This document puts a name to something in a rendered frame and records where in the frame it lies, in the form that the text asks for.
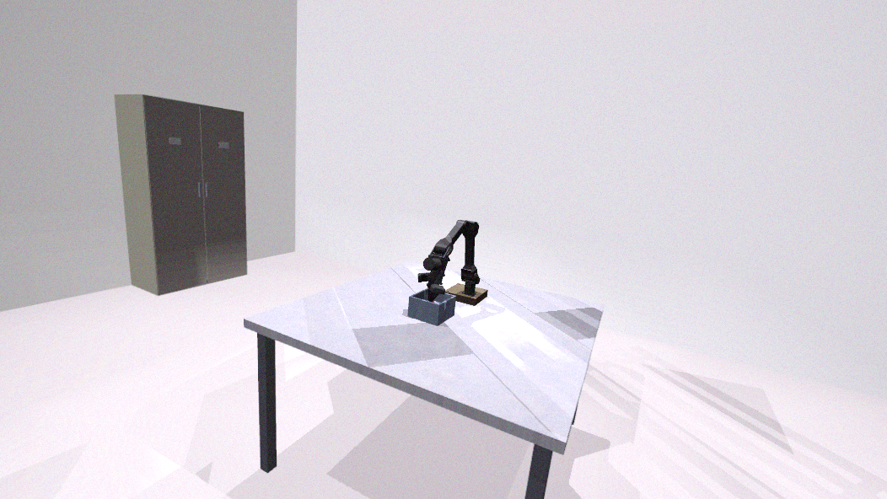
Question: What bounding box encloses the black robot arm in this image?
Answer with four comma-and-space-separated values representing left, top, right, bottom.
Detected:
417, 220, 480, 296

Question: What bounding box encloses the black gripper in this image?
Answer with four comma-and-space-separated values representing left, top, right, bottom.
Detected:
426, 271, 445, 302

